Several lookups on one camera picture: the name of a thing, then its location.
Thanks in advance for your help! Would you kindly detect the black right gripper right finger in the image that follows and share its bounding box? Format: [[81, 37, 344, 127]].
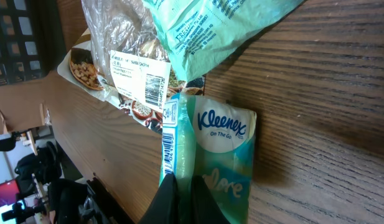
[[191, 175, 230, 224]]

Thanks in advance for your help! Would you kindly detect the green Kleenex tissue pack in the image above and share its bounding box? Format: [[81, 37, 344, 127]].
[[160, 93, 256, 223]]

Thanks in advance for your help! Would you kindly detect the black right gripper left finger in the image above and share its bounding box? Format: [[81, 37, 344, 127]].
[[138, 174, 179, 224]]

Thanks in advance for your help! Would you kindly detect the teal snack packet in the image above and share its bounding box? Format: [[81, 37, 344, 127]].
[[143, 0, 302, 82]]

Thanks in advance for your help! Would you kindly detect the grey plastic mesh basket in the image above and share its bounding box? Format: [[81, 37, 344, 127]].
[[0, 0, 66, 86]]

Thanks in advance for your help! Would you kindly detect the red computer monitor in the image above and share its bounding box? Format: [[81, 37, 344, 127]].
[[0, 179, 19, 207]]

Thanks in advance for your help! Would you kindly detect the small printed snack bag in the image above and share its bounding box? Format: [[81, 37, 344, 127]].
[[58, 31, 206, 134]]

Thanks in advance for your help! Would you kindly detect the black office chair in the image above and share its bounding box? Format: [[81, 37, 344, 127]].
[[14, 141, 62, 200]]

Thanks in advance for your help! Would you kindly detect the brown cookie pouch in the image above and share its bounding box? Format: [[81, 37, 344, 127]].
[[82, 0, 169, 85]]

